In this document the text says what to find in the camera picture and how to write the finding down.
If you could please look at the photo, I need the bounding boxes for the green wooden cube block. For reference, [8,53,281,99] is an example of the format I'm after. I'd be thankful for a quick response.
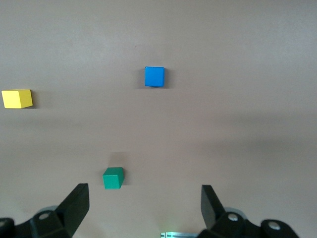
[102,167,124,190]

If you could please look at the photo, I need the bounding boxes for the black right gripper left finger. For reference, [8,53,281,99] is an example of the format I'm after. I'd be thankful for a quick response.
[0,183,90,238]

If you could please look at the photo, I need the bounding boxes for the blue wooden cube block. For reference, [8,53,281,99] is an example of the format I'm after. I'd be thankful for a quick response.
[144,66,165,88]

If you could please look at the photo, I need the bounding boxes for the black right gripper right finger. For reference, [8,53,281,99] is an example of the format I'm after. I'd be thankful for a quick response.
[198,184,302,238]

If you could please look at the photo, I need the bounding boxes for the yellow wooden cube block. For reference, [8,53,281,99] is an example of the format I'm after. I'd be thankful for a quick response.
[1,89,34,109]

